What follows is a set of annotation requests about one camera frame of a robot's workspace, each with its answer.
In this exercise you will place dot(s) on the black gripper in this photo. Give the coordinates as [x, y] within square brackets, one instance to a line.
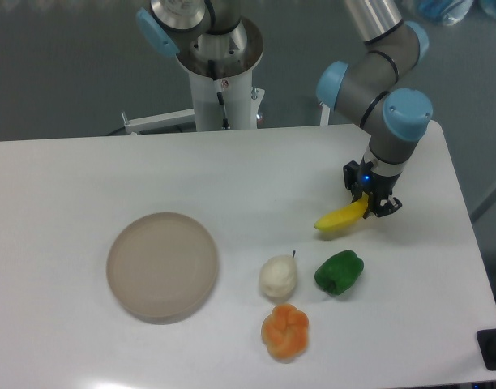
[376, 179]

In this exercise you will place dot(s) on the yellow banana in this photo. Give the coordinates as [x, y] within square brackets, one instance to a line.
[343, 217]

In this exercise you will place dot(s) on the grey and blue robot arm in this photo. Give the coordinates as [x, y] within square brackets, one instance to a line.
[366, 93]

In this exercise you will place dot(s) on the green bell pepper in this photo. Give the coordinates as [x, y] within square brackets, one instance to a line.
[339, 273]

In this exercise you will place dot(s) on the white pear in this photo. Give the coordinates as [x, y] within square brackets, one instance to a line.
[278, 277]

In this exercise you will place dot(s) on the orange knotted bread roll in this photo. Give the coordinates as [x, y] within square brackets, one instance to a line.
[285, 332]

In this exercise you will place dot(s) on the blue plastic bag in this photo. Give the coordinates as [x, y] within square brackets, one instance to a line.
[442, 12]

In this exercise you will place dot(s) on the black box at table edge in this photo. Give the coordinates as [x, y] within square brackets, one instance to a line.
[487, 344]

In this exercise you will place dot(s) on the beige round plate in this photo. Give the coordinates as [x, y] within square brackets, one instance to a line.
[162, 267]

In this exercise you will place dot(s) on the white right frame post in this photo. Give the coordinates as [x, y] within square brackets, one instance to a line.
[325, 114]

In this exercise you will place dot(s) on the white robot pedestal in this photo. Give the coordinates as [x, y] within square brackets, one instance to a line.
[220, 70]

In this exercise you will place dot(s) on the white left frame bracket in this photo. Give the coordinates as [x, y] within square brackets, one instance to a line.
[157, 122]

